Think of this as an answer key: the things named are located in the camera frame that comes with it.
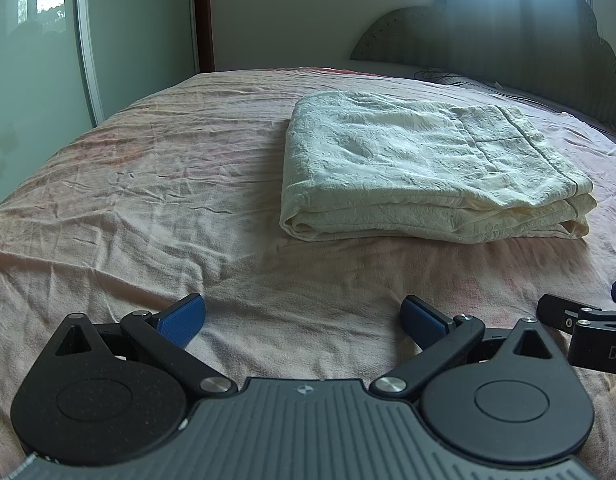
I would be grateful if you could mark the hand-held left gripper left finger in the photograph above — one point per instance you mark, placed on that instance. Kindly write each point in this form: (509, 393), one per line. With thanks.
(184, 317)

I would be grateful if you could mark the dark wooden wardrobe frame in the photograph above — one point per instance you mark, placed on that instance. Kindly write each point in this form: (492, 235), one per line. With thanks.
(204, 15)

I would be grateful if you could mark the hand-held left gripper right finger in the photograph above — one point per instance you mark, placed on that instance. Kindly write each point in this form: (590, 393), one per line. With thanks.
(421, 319)

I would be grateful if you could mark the grey upholstered headboard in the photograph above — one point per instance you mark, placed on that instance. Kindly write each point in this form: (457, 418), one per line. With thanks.
(512, 30)

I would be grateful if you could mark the plain glass wardrobe door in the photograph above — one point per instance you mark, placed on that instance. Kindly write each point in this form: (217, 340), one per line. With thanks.
(33, 85)

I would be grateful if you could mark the pink bed sheet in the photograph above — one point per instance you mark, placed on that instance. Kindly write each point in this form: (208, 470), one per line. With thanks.
(163, 185)

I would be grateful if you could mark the cream blanket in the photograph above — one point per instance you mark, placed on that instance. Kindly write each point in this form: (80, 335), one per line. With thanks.
(412, 165)

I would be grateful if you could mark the glass wardrobe door with flowers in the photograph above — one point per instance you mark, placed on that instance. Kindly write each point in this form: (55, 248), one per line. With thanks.
(138, 30)

